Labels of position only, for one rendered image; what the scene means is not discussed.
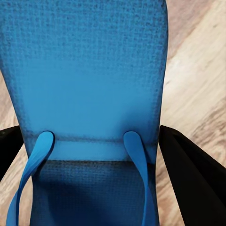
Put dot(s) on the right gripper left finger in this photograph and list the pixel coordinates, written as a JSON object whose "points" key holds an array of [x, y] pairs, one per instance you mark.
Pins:
{"points": [[11, 141]]}

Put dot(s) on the sandal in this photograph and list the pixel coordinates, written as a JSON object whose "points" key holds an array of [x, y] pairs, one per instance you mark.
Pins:
{"points": [[86, 79]]}

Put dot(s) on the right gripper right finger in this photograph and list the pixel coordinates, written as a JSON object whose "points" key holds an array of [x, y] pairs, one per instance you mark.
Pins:
{"points": [[198, 180]]}

